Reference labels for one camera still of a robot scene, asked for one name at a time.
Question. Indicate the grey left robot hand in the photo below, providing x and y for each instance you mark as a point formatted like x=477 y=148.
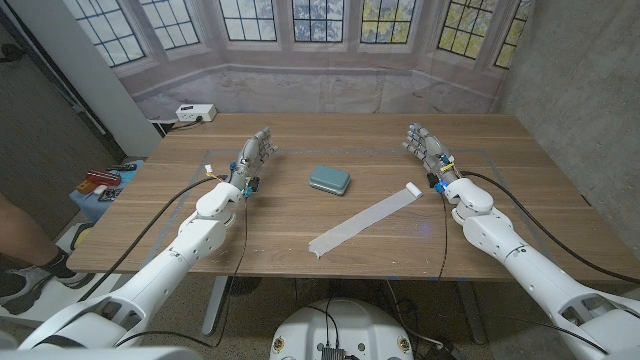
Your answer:
x=252 y=155

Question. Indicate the black remote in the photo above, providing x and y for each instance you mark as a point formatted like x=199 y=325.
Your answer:
x=122 y=167

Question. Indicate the blue box with items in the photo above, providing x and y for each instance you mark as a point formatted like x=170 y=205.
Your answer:
x=95 y=207

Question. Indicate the white robot body edge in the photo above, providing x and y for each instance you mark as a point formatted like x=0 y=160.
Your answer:
x=100 y=354

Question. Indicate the grey sneaker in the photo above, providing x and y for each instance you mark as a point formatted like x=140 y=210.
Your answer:
x=20 y=295

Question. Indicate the grey metal table leg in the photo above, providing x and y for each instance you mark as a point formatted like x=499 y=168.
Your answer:
x=215 y=305
x=472 y=312

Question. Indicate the teal zippered case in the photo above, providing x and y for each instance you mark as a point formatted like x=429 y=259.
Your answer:
x=329 y=179

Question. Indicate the white small item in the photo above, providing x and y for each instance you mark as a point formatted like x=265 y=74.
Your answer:
x=100 y=189

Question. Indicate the person's bare leg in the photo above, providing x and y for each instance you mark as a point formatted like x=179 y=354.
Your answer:
x=20 y=225

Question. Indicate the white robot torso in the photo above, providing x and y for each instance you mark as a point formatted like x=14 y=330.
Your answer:
x=342 y=325

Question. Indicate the black floor fan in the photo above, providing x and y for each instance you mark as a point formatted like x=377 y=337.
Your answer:
x=244 y=285

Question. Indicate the orange small item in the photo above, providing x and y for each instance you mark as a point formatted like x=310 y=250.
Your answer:
x=86 y=187

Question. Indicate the printed bay window backdrop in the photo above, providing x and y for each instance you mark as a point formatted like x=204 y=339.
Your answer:
x=320 y=90

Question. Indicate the white gauze bandage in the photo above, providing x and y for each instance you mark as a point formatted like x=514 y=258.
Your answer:
x=360 y=222

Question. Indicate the white floor platform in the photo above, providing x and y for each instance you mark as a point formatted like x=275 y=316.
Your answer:
x=75 y=301

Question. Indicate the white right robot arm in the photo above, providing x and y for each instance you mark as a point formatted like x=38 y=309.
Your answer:
x=500 y=235

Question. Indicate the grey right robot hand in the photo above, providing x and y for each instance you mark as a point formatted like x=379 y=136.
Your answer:
x=430 y=147

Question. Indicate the red box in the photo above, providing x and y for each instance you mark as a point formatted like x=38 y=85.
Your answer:
x=103 y=178

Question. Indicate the yellow black shoe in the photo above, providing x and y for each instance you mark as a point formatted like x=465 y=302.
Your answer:
x=81 y=236

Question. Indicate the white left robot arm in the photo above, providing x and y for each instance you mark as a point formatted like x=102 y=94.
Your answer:
x=200 y=235

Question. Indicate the white power strip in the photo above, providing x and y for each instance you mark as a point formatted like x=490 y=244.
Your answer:
x=196 y=113

